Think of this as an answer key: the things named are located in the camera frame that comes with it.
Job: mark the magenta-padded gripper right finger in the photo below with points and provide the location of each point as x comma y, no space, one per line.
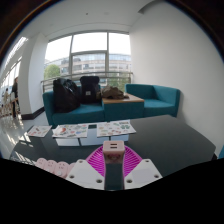
143,173

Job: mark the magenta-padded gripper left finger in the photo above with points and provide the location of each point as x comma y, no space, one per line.
85,173

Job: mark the teal two-seat sofa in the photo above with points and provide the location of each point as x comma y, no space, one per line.
86,113

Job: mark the teal wood-topped side table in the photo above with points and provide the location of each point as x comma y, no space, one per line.
123,109

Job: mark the teal armchair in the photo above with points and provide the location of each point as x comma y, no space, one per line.
160,100

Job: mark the large black backpack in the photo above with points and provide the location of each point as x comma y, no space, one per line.
66,95

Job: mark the black backpack with label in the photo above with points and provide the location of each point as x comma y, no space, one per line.
90,89

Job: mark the brown bag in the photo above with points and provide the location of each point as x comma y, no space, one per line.
114,92

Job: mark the metal window railing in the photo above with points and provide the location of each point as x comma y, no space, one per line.
50,80

